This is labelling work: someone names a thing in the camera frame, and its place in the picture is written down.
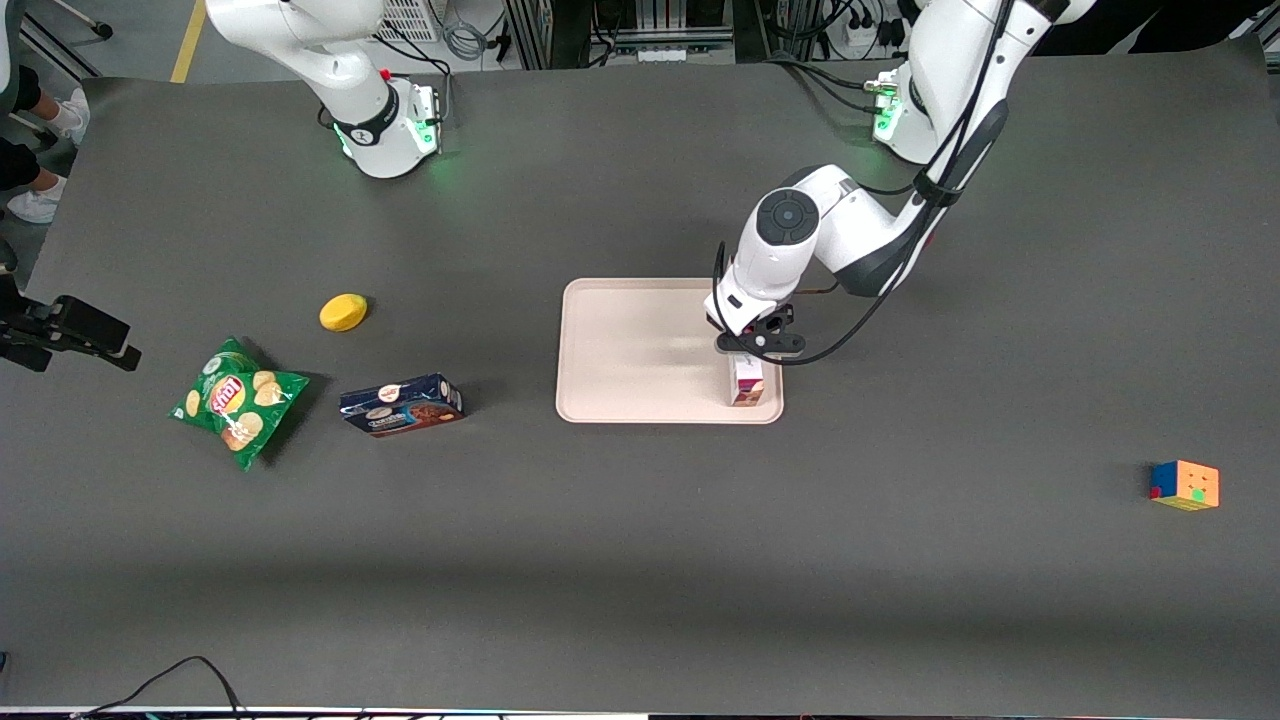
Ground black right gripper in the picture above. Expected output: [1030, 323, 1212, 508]
[0, 240, 143, 373]

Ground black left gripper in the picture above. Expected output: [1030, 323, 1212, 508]
[714, 304, 807, 360]

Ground red cookie box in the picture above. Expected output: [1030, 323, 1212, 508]
[729, 353, 767, 408]

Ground beige rectangular plastic tray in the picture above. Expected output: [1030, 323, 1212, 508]
[555, 277, 785, 426]

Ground dark blue cookie box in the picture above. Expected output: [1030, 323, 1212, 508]
[338, 373, 467, 439]

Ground white perforated box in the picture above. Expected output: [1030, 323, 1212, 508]
[376, 0, 444, 44]

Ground green potato chips bag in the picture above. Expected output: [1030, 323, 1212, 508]
[168, 336, 312, 472]

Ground white sneaker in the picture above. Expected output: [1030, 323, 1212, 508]
[7, 174, 68, 224]
[43, 88, 92, 148]

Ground yellow lemon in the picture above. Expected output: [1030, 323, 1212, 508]
[319, 293, 369, 333]

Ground multicoloured puzzle cube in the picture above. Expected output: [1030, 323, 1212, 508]
[1149, 459, 1221, 513]

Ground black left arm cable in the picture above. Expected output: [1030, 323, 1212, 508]
[712, 0, 1017, 367]

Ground thin black table-edge cable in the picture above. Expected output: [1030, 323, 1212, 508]
[72, 655, 247, 720]

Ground coiled grey cable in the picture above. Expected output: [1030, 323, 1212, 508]
[442, 18, 488, 63]

